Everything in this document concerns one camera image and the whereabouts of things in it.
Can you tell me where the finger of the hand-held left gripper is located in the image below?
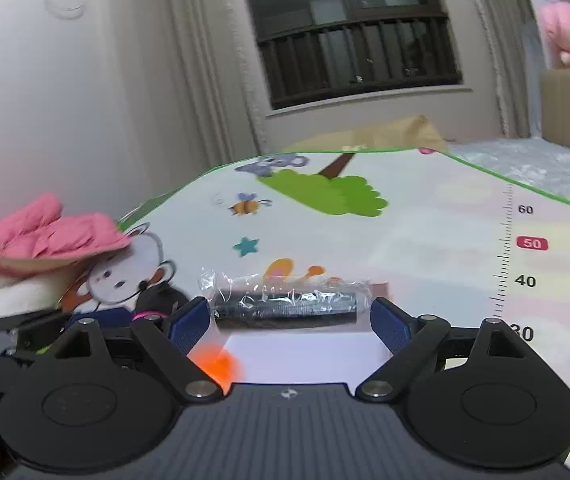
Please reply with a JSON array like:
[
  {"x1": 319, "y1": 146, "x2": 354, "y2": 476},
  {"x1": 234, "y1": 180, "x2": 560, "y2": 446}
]
[{"x1": 0, "y1": 309, "x2": 72, "y2": 356}]

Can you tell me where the printed cartoon play mat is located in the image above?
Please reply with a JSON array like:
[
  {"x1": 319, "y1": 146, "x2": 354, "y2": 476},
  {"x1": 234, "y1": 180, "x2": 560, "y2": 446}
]
[{"x1": 60, "y1": 144, "x2": 570, "y2": 480}]

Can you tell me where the black item with pink band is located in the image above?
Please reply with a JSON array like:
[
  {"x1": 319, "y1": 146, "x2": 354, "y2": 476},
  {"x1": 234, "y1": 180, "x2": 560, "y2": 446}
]
[{"x1": 132, "y1": 284, "x2": 189, "y2": 322}]

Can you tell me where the white curtain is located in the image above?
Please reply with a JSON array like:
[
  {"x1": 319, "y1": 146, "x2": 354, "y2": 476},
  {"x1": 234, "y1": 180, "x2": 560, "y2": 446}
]
[{"x1": 162, "y1": 0, "x2": 268, "y2": 161}]

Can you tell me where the white fleece cloth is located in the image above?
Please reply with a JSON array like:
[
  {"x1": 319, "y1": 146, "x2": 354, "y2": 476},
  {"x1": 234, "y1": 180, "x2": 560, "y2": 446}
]
[{"x1": 0, "y1": 260, "x2": 90, "y2": 331}]

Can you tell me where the pink padded jacket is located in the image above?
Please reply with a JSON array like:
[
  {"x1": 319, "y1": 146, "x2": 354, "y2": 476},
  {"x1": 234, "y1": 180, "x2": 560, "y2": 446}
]
[{"x1": 0, "y1": 193, "x2": 132, "y2": 283}]

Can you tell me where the clear plastic covered mattress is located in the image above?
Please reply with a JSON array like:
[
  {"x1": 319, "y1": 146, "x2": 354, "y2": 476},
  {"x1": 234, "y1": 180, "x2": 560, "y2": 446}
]
[{"x1": 447, "y1": 136, "x2": 570, "y2": 216}]

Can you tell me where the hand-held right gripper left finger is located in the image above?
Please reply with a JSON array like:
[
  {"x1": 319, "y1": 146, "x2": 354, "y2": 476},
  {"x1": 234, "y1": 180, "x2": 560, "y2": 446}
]
[{"x1": 55, "y1": 297, "x2": 223, "y2": 403}]

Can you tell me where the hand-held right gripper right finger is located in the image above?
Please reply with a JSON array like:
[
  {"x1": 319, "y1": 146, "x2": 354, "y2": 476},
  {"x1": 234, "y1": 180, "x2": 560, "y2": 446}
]
[{"x1": 356, "y1": 298, "x2": 524, "y2": 403}]

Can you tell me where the dark barred window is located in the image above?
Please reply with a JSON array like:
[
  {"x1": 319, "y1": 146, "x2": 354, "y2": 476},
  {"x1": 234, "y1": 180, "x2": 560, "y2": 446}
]
[{"x1": 237, "y1": 0, "x2": 464, "y2": 111}]

